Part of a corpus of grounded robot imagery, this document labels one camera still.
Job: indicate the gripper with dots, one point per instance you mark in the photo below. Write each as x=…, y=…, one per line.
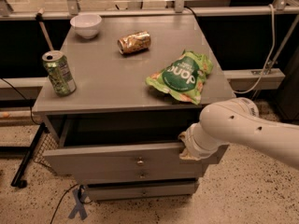
x=193, y=144

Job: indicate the grey top drawer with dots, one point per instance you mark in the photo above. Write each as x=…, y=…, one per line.
x=122, y=142

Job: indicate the grey drawer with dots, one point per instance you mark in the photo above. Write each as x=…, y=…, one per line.
x=122, y=142
x=142, y=190
x=109, y=177

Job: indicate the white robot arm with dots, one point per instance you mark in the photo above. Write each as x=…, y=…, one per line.
x=237, y=121

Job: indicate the grey bottom drawer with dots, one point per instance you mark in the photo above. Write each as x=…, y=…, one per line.
x=142, y=190

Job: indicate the grey middle drawer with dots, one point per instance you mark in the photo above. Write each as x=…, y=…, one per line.
x=109, y=177

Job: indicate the grey drawer cabinet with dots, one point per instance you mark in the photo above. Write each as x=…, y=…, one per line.
x=109, y=82

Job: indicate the green chip bag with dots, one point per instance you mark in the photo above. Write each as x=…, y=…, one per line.
x=184, y=78

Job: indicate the grey tape cross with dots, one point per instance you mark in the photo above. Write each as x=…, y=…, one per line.
x=79, y=206

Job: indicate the crushed orange soda can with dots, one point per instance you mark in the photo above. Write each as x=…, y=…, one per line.
x=134, y=42

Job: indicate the green soda can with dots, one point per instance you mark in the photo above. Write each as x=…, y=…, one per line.
x=56, y=64

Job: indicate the white ceramic bowl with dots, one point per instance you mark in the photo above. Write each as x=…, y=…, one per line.
x=86, y=25

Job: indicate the black floor stand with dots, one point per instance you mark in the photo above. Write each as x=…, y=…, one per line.
x=18, y=181

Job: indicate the wooden stick with black tip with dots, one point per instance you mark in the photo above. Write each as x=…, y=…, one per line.
x=39, y=18

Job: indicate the wire mesh basket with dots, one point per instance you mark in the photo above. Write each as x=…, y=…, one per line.
x=46, y=143

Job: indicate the metal railing frame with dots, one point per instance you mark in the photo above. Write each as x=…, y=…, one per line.
x=60, y=9

